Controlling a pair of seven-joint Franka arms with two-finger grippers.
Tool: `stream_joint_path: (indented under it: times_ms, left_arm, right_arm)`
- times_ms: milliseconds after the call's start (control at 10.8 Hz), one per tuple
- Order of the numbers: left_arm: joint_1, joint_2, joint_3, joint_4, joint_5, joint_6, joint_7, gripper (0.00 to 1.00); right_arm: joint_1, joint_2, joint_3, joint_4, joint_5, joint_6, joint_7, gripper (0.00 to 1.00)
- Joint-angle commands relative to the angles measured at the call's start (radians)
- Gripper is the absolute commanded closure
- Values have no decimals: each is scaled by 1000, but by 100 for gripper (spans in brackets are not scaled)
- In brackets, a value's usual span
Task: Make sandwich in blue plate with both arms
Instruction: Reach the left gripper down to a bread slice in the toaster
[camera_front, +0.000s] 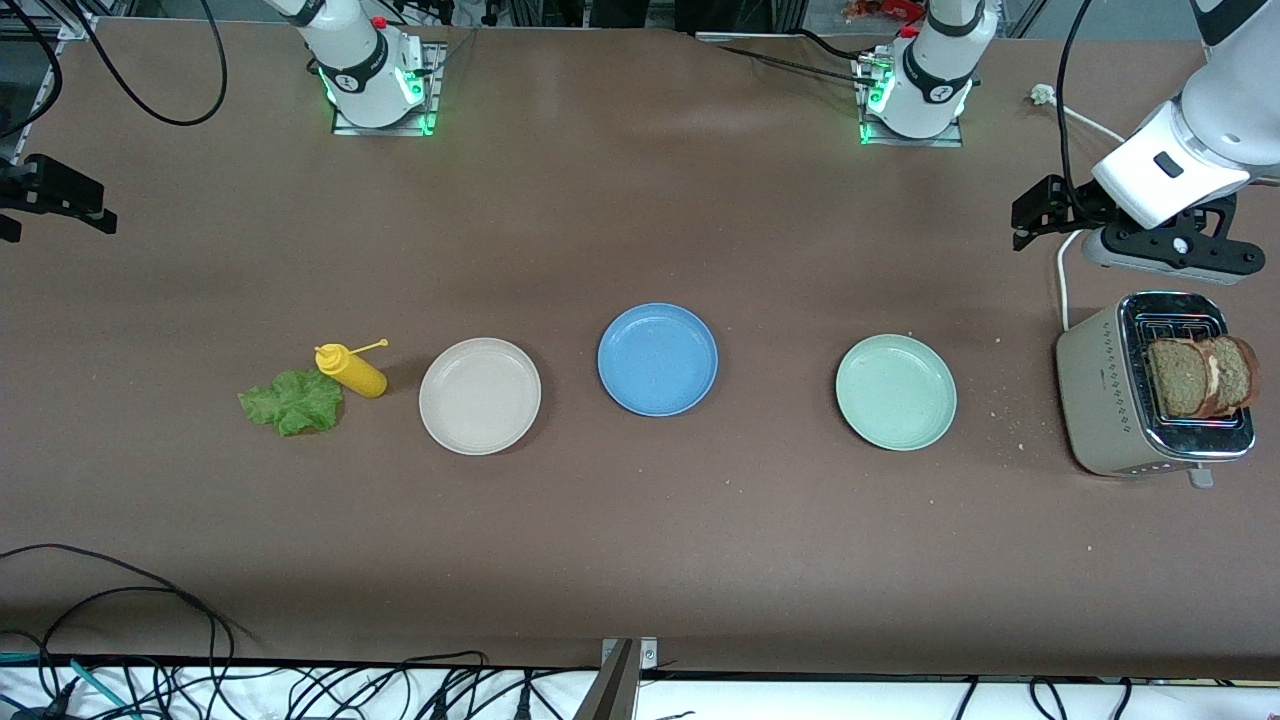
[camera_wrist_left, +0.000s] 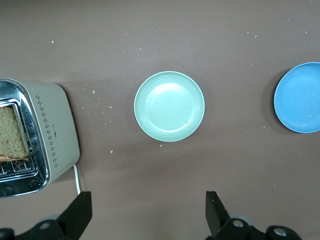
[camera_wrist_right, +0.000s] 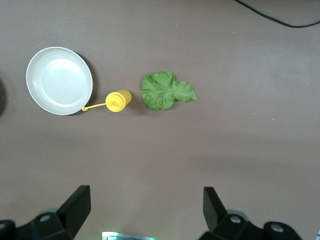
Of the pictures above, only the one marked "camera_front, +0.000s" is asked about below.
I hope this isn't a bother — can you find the tangled black cable bundle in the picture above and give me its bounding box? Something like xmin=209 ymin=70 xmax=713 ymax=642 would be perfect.
xmin=0 ymin=628 xmax=601 ymax=720

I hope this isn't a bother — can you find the black straight base cable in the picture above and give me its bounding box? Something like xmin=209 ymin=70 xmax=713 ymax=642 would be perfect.
xmin=712 ymin=40 xmax=876 ymax=89

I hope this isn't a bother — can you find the aluminium frame profile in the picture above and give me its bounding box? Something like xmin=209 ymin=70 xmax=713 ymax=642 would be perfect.
xmin=0 ymin=12 xmax=106 ymax=141

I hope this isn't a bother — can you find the black looped floor cable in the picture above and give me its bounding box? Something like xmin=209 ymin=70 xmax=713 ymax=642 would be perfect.
xmin=38 ymin=586 xmax=221 ymax=720
xmin=0 ymin=543 xmax=263 ymax=720

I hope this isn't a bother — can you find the blue plate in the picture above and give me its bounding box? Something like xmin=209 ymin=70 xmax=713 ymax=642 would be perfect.
xmin=597 ymin=302 xmax=719 ymax=418

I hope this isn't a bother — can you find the beige plate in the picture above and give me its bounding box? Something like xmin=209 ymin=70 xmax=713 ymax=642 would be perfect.
xmin=418 ymin=337 xmax=543 ymax=457

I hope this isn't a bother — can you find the brown bread slice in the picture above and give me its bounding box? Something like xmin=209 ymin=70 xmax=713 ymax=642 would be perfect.
xmin=1205 ymin=335 xmax=1262 ymax=411
xmin=1147 ymin=338 xmax=1219 ymax=420

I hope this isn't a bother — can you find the beige chrome toaster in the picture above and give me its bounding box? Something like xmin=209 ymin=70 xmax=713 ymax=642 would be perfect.
xmin=1055 ymin=290 xmax=1258 ymax=491

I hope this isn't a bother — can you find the yellow mustard squeeze bottle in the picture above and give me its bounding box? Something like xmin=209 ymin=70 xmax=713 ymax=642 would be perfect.
xmin=314 ymin=338 xmax=389 ymax=400

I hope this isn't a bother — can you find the light green plate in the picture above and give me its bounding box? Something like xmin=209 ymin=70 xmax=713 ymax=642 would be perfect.
xmin=835 ymin=333 xmax=958 ymax=452

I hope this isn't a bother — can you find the green lettuce leaf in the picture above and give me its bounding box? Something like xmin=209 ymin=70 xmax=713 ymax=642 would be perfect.
xmin=238 ymin=369 xmax=346 ymax=438

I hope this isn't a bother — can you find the teal cable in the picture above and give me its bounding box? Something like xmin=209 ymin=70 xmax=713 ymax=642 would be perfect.
xmin=0 ymin=652 xmax=136 ymax=720

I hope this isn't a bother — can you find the grey metal mounting post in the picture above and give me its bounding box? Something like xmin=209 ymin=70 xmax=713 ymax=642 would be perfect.
xmin=575 ymin=637 xmax=661 ymax=720

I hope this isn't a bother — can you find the white toaster power cable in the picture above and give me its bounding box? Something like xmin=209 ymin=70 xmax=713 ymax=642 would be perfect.
xmin=1030 ymin=84 xmax=1126 ymax=333

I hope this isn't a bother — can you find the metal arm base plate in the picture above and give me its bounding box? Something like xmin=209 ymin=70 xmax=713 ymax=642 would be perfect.
xmin=332 ymin=40 xmax=447 ymax=137
xmin=858 ymin=48 xmax=967 ymax=149

